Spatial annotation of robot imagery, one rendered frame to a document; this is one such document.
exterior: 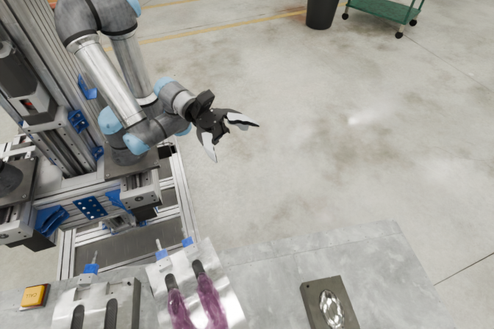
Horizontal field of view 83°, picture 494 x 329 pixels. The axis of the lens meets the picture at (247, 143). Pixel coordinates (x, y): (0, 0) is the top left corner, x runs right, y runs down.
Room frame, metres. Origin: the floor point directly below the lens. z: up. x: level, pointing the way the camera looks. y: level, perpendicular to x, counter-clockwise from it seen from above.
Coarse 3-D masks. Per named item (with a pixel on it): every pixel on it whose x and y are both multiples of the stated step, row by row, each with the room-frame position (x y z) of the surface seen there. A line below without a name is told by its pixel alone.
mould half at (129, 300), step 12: (72, 288) 0.26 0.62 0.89; (96, 288) 0.26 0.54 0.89; (132, 288) 0.26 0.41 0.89; (60, 300) 0.22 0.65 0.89; (72, 300) 0.22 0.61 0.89; (84, 300) 0.22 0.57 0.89; (96, 300) 0.22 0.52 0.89; (108, 300) 0.22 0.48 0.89; (120, 300) 0.22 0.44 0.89; (132, 300) 0.22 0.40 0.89; (60, 312) 0.19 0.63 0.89; (72, 312) 0.19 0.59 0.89; (96, 312) 0.19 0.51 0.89; (120, 312) 0.19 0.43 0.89; (132, 312) 0.19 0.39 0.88; (60, 324) 0.16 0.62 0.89; (84, 324) 0.16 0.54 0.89; (96, 324) 0.16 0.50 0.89; (120, 324) 0.16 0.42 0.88; (132, 324) 0.16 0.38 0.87
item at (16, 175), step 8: (0, 168) 0.61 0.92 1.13; (8, 168) 0.63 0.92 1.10; (16, 168) 0.66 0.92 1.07; (0, 176) 0.59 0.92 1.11; (8, 176) 0.61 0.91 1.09; (16, 176) 0.62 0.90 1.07; (0, 184) 0.57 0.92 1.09; (8, 184) 0.59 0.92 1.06; (16, 184) 0.60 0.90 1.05; (0, 192) 0.55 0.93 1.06; (8, 192) 0.56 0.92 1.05
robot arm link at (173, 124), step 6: (162, 114) 0.65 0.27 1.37; (168, 114) 0.64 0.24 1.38; (174, 114) 0.64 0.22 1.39; (162, 120) 0.62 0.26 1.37; (168, 120) 0.63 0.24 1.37; (174, 120) 0.63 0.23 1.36; (180, 120) 0.64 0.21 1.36; (186, 120) 0.65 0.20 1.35; (162, 126) 0.60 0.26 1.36; (168, 126) 0.61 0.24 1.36; (174, 126) 0.62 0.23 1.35; (180, 126) 0.63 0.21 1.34; (186, 126) 0.65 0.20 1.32; (168, 132) 0.60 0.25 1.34; (174, 132) 0.62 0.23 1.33; (180, 132) 0.64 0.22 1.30; (186, 132) 0.64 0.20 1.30
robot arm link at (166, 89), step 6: (162, 78) 0.70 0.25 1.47; (168, 78) 0.71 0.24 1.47; (156, 84) 0.69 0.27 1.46; (162, 84) 0.67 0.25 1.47; (168, 84) 0.67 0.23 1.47; (174, 84) 0.67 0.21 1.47; (180, 84) 0.68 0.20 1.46; (156, 90) 0.67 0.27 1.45; (162, 90) 0.66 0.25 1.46; (168, 90) 0.65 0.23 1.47; (174, 90) 0.64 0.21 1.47; (180, 90) 0.64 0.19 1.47; (162, 96) 0.65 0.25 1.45; (168, 96) 0.63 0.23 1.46; (174, 96) 0.62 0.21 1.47; (162, 102) 0.65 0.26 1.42; (168, 102) 0.62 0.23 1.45; (168, 108) 0.64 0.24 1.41
